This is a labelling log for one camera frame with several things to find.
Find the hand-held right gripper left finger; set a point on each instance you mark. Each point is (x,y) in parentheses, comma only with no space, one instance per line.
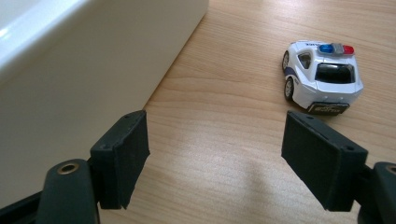
(120,158)

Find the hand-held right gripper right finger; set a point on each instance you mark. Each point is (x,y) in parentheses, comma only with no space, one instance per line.
(320,161)

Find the white plastic bin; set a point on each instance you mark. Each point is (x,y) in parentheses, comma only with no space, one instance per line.
(81,93)

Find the white toy police car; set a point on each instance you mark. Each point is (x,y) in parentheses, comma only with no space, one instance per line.
(323,77)

